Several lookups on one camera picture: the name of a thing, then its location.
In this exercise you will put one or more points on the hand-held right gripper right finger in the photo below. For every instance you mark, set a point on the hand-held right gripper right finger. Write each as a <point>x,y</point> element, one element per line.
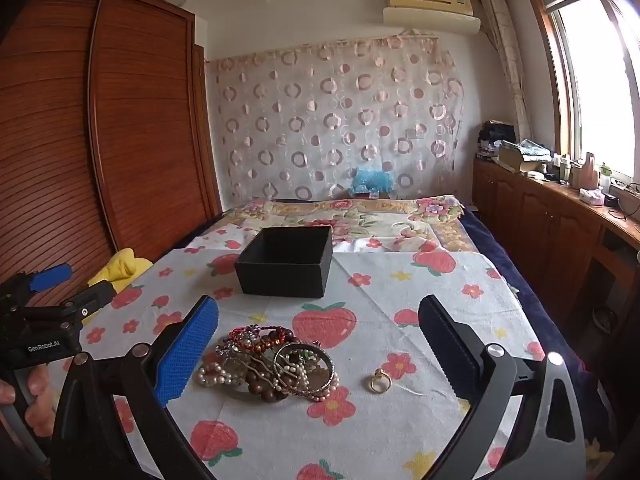
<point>442,340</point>

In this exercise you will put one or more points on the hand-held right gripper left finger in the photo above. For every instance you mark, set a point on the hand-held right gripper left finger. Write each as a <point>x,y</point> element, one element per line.
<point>185,355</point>

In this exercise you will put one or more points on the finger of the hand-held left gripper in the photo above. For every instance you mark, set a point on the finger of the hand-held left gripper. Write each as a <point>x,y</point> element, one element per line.
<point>95,296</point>
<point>50,277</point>

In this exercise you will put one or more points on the pile of mixed jewelry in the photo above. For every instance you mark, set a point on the pile of mixed jewelry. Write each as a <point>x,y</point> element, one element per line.
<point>235,375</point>

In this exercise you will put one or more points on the pale green jade bangle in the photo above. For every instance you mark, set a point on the pale green jade bangle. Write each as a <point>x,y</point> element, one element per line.
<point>332,367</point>

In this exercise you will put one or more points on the black cardboard box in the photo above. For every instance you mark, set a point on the black cardboard box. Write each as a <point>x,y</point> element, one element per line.
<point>280,277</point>

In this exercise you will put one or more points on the person's left hand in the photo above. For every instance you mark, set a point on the person's left hand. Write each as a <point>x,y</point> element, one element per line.
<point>40,390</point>

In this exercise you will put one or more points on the yellow cloth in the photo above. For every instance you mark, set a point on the yellow cloth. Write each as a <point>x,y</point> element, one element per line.
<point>125,265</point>

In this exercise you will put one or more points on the strawberry print cloth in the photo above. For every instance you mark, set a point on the strawberry print cloth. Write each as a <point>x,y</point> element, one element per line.
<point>380,320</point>

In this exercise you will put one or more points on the navy blue bed cover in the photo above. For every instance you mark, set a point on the navy blue bed cover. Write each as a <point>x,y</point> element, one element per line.
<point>505,270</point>

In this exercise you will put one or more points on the floral blanket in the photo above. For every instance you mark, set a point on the floral blanket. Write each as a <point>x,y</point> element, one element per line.
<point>380,220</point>

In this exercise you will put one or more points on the wooden cabinet counter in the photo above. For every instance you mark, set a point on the wooden cabinet counter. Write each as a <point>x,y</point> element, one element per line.
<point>540,225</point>

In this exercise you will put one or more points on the brown wooden wardrobe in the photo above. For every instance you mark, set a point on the brown wooden wardrobe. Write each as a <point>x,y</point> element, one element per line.
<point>140,135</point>

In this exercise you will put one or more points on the blue plastic bag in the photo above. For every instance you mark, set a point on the blue plastic bag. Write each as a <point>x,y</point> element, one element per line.
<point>372,180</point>

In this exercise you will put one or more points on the tissue pack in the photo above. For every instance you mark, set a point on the tissue pack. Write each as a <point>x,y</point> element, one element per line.
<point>591,196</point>

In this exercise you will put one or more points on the dark clothes pile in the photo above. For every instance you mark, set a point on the dark clothes pile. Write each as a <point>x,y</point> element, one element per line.
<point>492,137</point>

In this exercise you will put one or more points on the green cap bottle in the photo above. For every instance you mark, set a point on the green cap bottle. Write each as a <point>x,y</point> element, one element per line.
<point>605,177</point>

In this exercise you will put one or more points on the white power strip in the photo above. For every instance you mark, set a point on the white power strip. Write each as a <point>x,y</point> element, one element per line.
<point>625,187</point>

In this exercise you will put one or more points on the patterned window curtain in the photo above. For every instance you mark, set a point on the patterned window curtain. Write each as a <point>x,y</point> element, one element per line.
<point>507,60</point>

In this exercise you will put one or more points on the white air conditioner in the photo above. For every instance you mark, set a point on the white air conditioner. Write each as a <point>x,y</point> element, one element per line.
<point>430,10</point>

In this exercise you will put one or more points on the circle pattern wall curtain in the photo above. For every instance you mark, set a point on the circle pattern wall curtain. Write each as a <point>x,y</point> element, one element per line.
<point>325,135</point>

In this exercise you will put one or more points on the wooden frame window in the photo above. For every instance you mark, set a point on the wooden frame window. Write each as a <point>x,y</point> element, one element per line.
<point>595,75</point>

